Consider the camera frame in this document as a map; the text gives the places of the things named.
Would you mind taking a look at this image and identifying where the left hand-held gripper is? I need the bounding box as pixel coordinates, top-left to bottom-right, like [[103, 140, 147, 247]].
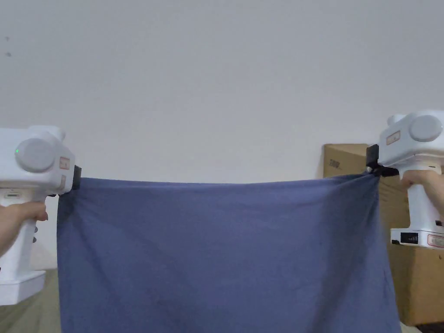
[[0, 125, 82, 306]]

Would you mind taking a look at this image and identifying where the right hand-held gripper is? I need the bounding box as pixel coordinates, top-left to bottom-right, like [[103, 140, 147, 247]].
[[366, 110, 444, 250]]

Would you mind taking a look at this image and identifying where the dark blue garment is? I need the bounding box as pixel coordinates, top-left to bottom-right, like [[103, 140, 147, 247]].
[[56, 173, 404, 333]]

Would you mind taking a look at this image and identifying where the person's right hand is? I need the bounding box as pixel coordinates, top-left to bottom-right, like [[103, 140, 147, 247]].
[[400, 169, 444, 210]]

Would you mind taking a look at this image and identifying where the person's left hand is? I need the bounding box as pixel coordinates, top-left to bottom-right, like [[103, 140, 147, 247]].
[[0, 201, 49, 258]]

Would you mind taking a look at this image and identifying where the brown cardboard carton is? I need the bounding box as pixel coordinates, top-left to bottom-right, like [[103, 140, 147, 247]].
[[323, 144, 444, 327]]

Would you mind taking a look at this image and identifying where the bed with beige sheet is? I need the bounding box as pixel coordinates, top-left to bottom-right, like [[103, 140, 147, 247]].
[[0, 268, 62, 333]]

